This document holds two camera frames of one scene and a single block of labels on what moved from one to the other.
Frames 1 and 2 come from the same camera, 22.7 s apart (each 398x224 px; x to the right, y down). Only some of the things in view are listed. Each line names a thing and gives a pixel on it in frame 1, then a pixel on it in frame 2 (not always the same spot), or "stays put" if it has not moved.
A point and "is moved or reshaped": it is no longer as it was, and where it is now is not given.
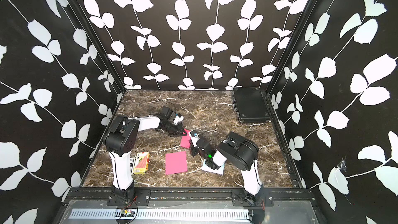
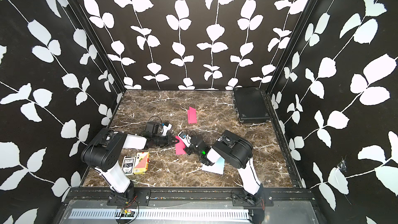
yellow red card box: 142,160 stays put
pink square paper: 175,163 -> 180,146
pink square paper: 185,139 is moved or reshaped
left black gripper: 179,128 -> 167,141
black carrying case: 251,105 stays put
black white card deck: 132,163 stays put
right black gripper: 193,153 stays put
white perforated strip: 160,214 stays put
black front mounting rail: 188,197 stays put
